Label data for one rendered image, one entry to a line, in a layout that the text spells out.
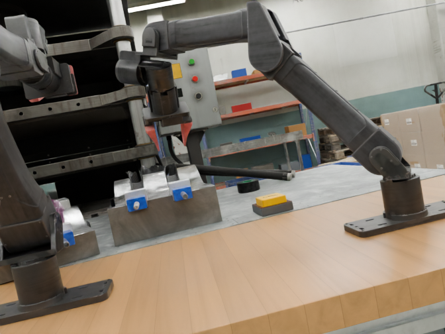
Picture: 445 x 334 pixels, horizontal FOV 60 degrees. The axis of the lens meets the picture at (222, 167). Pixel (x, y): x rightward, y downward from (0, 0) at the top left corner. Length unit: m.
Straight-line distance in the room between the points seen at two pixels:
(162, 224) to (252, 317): 0.52
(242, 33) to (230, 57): 7.04
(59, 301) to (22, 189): 0.17
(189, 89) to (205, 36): 1.05
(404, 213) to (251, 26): 0.41
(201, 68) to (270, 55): 1.17
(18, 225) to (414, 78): 8.45
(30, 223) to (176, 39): 0.44
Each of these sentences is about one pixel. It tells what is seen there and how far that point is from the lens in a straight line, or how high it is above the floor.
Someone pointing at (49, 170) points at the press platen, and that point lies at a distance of 1.77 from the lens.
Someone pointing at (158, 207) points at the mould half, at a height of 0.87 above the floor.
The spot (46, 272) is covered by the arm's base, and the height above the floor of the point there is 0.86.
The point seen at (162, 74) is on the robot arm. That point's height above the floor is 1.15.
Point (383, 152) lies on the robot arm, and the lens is 0.66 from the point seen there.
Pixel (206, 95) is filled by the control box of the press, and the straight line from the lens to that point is 1.83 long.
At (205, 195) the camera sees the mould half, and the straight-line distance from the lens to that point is 0.93.
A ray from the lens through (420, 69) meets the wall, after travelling 8.84.
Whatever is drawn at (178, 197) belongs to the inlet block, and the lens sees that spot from 0.89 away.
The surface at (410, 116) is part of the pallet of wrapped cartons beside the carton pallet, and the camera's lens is 4.94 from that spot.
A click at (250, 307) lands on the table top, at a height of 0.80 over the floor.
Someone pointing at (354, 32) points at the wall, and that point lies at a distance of 8.43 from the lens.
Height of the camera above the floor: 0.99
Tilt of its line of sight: 4 degrees down
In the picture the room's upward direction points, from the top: 11 degrees counter-clockwise
